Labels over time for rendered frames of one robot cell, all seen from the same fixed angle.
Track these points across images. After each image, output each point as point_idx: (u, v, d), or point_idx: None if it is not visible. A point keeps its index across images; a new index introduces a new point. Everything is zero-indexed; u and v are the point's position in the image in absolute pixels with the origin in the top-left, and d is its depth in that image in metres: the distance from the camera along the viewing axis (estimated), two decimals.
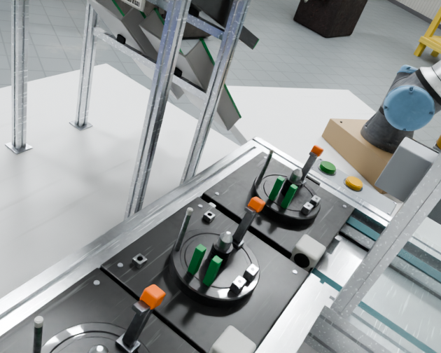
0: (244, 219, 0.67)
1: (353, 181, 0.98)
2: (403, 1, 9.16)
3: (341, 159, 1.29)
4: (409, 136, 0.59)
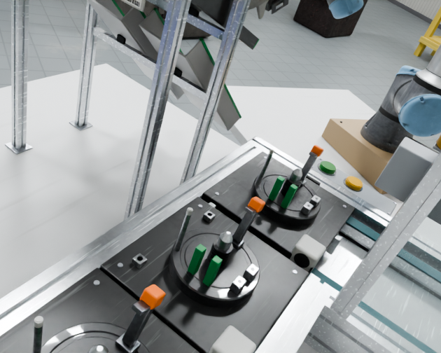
0: (244, 219, 0.67)
1: (353, 181, 0.98)
2: (403, 1, 9.16)
3: (341, 159, 1.29)
4: (409, 136, 0.59)
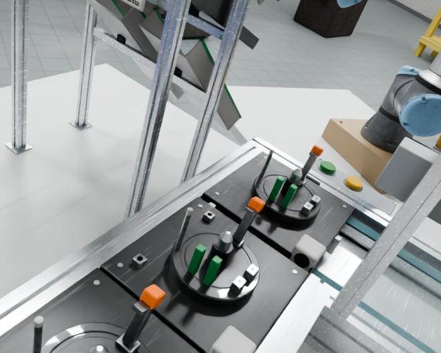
0: (244, 219, 0.67)
1: (353, 181, 0.98)
2: (403, 1, 9.16)
3: (341, 159, 1.29)
4: (409, 136, 0.59)
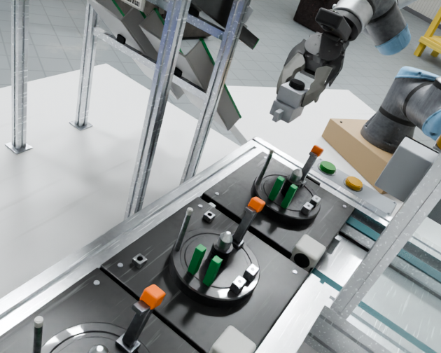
0: (244, 219, 0.67)
1: (353, 181, 0.98)
2: None
3: (341, 159, 1.29)
4: (409, 136, 0.59)
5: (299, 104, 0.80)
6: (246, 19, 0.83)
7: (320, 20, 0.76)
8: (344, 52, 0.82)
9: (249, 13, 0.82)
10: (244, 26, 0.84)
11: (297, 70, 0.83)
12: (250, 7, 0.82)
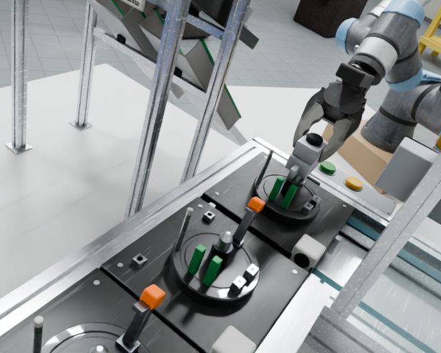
0: (244, 219, 0.67)
1: (353, 181, 0.98)
2: None
3: (341, 159, 1.29)
4: (409, 136, 0.59)
5: (316, 160, 0.77)
6: (246, 19, 0.83)
7: (341, 76, 0.72)
8: (365, 104, 0.78)
9: (249, 13, 0.82)
10: (244, 26, 0.84)
11: (314, 121, 0.79)
12: (250, 7, 0.82)
